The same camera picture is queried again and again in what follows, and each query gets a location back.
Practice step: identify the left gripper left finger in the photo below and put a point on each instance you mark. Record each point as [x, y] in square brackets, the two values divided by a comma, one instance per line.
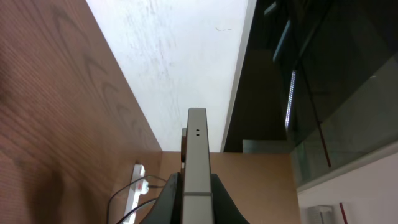
[168, 206]

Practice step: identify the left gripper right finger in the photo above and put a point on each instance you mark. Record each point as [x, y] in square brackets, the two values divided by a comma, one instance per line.
[225, 210]

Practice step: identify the Galaxy smartphone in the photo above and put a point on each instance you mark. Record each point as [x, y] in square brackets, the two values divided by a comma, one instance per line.
[197, 200]

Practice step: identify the white power strip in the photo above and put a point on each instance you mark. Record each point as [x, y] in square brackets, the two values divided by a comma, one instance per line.
[137, 189]

